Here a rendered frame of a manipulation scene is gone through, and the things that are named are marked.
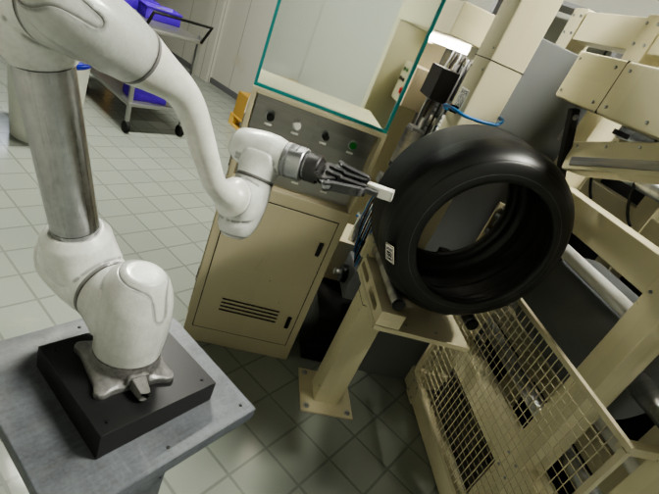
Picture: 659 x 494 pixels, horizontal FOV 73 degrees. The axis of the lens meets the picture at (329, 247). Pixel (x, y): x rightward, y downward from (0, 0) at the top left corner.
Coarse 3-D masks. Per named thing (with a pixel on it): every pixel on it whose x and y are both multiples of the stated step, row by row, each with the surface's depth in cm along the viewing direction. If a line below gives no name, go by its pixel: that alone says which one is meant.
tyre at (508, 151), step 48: (432, 144) 131; (480, 144) 122; (528, 144) 128; (432, 192) 122; (528, 192) 155; (384, 240) 133; (480, 240) 167; (528, 240) 157; (432, 288) 160; (480, 288) 159; (528, 288) 142
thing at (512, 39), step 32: (512, 0) 139; (544, 0) 135; (512, 32) 139; (544, 32) 140; (480, 64) 148; (512, 64) 144; (480, 96) 148; (352, 320) 196; (352, 352) 202; (320, 384) 213
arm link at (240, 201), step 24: (168, 48) 76; (168, 72) 75; (168, 96) 80; (192, 96) 84; (192, 120) 87; (192, 144) 92; (216, 144) 95; (216, 168) 97; (216, 192) 102; (240, 192) 108; (264, 192) 114; (240, 216) 110
